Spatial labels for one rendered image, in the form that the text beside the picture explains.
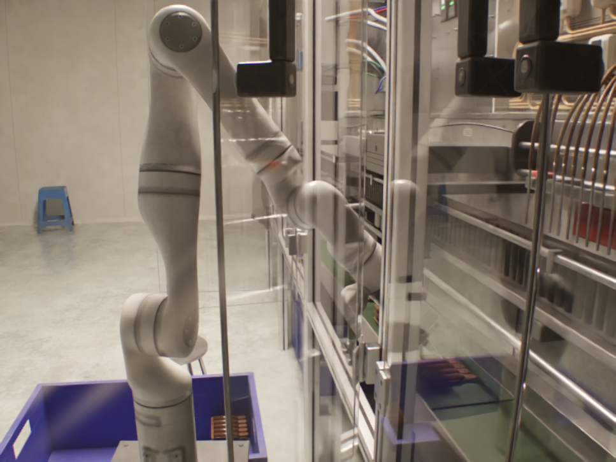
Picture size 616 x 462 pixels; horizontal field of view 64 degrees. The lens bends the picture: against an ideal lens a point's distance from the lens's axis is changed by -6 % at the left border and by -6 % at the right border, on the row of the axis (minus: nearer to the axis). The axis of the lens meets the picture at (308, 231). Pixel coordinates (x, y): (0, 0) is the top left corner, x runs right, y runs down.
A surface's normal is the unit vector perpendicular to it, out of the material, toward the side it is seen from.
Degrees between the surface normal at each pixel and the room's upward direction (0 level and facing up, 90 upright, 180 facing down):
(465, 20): 90
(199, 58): 84
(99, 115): 90
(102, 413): 90
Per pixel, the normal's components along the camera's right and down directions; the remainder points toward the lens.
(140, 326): -0.20, -0.12
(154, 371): 0.55, -0.75
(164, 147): 0.03, -0.45
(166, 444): 0.24, 0.21
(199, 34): 0.46, -0.07
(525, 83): -0.99, 0.03
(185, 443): 0.77, 0.13
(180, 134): 0.47, -0.51
